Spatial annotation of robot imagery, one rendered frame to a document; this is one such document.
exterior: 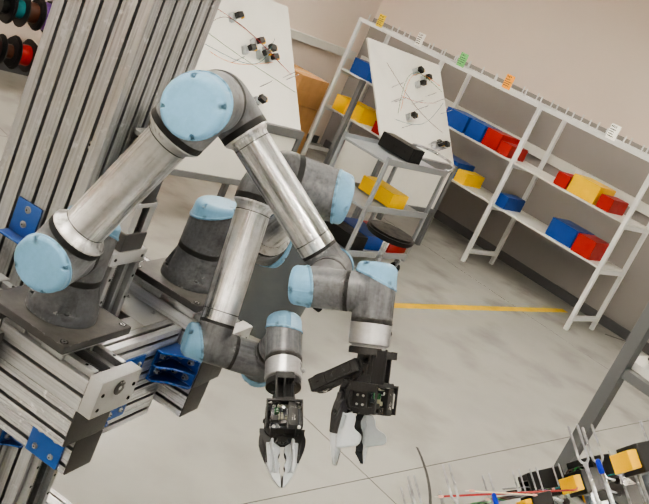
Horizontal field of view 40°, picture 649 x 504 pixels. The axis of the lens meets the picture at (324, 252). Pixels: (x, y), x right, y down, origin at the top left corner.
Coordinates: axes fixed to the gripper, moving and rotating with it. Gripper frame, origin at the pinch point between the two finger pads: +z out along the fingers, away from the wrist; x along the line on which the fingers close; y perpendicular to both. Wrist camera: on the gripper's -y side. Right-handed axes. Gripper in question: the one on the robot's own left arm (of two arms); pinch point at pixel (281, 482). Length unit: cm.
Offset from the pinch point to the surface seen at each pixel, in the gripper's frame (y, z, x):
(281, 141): -328, -402, 18
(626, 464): 51, 17, 44
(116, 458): -177, -80, -54
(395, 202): -375, -388, 113
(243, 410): -232, -130, -4
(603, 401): -34, -38, 84
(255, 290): -261, -220, 1
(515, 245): -586, -516, 291
